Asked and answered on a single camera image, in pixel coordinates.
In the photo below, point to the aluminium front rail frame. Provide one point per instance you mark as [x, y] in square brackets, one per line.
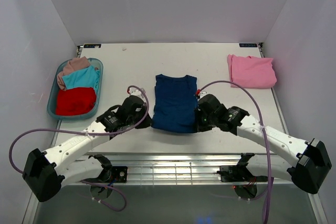
[154, 170]

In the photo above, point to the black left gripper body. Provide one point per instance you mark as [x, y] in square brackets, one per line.
[133, 120]

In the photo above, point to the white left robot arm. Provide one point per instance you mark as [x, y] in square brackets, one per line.
[47, 172]

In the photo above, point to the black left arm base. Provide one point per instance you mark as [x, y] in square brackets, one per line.
[117, 174]

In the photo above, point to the red t shirt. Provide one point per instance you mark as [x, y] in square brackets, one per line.
[76, 101]

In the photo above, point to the teal plastic tray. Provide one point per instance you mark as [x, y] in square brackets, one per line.
[52, 101]

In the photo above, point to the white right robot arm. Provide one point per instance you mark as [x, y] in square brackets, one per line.
[305, 163]

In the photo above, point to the dark blue t shirt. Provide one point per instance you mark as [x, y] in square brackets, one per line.
[175, 104]

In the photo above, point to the beige t shirt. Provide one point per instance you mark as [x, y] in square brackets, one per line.
[71, 66]

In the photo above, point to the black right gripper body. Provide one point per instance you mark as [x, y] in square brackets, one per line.
[205, 123]

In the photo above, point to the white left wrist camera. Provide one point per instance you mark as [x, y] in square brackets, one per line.
[136, 92]

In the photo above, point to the light blue t shirt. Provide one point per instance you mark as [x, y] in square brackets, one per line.
[85, 78]

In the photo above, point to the folded pink t shirt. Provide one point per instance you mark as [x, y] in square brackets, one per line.
[251, 72]

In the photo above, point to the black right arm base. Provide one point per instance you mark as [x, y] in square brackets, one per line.
[238, 174]

